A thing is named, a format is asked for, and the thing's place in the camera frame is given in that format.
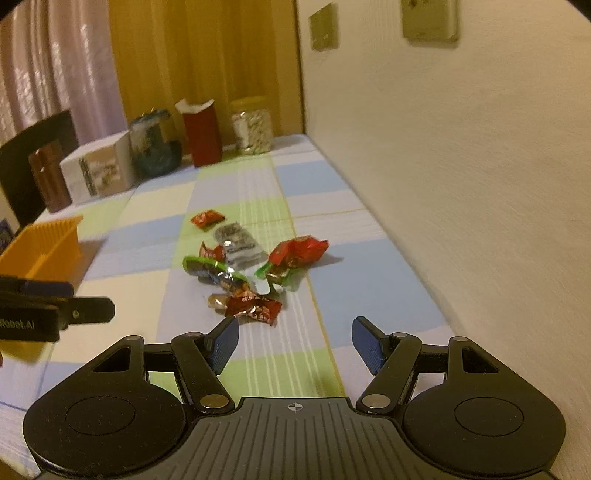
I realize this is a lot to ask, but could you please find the large beige wall socket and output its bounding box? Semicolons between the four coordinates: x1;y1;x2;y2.
400;0;461;45

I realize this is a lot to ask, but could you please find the white printed cardboard box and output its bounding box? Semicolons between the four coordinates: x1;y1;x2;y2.
60;130;139;206

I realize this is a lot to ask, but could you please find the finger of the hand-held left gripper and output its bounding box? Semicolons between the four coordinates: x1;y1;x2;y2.
0;275;75;299
54;296;116;326

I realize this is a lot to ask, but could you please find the plastic jar of nuts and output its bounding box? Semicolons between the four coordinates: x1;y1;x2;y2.
229;96;274;156

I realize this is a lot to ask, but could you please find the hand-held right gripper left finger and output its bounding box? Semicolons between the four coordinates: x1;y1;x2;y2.
90;318;240;414

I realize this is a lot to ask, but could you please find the brown candy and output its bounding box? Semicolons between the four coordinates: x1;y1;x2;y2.
206;292;232;315

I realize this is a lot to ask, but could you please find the orange plastic tray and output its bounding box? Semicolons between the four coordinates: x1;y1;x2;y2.
0;215;85;363

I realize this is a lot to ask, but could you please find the large red snack packet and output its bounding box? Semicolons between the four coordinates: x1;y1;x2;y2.
268;235;330;269

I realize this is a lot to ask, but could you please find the checked tablecloth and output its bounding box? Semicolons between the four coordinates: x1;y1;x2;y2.
0;133;465;477

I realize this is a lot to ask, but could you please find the tiny red candy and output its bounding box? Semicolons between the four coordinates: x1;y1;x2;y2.
191;209;226;228

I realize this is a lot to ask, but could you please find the brown thermos flask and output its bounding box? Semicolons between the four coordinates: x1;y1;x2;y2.
28;140;73;214

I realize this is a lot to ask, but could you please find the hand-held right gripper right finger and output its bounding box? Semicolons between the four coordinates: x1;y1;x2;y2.
352;316;506;415

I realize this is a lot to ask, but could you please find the green and brown snack packet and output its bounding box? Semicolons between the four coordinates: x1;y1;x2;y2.
255;260;305;295

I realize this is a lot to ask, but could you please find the small red snack packet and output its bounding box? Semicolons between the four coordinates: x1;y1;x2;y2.
198;241;226;263

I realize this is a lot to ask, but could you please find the pale pink curtain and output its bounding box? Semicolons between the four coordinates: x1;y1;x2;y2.
0;0;129;145

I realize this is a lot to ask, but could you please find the glass jar with dark contents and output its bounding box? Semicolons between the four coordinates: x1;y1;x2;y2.
128;109;184;179

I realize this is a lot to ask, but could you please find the black monitor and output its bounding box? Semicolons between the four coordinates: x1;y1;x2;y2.
0;110;80;229

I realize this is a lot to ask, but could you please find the wooden cabinet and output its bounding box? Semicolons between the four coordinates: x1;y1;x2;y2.
107;0;306;139

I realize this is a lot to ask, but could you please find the dark red paper bag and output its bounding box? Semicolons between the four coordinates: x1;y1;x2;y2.
174;98;223;168

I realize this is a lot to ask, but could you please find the green and silver snack packet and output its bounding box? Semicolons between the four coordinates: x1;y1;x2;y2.
182;255;256;297

